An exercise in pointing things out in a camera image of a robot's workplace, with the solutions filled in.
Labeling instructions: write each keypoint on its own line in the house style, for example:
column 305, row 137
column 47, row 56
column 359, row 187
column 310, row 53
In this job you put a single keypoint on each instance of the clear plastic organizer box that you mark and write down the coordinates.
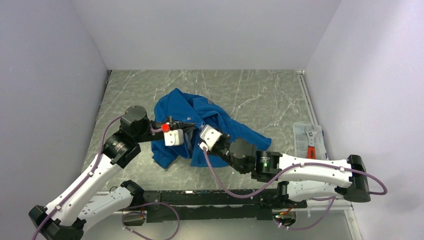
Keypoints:
column 301, row 141

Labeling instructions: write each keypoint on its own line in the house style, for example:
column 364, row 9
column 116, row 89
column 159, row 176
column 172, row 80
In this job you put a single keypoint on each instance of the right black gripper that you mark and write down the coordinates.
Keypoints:
column 213, row 149

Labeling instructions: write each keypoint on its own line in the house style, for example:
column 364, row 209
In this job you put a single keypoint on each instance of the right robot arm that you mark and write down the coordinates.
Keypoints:
column 299, row 178

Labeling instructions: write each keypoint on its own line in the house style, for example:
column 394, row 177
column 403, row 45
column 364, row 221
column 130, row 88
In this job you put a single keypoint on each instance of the blue zip jacket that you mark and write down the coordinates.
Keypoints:
column 192, row 108

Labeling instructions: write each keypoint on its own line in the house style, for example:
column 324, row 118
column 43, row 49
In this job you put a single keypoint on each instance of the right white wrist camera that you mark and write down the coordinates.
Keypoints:
column 209, row 137

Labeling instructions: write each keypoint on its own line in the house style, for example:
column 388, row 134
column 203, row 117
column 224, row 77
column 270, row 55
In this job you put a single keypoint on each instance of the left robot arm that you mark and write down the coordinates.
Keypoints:
column 73, row 212

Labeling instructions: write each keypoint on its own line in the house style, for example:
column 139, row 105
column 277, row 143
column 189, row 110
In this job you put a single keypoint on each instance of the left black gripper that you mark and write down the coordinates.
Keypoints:
column 182, row 125

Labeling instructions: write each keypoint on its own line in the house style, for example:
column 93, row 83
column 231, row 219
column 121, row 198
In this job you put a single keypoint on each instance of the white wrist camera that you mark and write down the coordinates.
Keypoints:
column 209, row 137
column 172, row 137

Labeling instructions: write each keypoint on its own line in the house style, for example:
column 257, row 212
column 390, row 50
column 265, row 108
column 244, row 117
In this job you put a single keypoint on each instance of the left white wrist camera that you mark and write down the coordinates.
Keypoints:
column 172, row 137

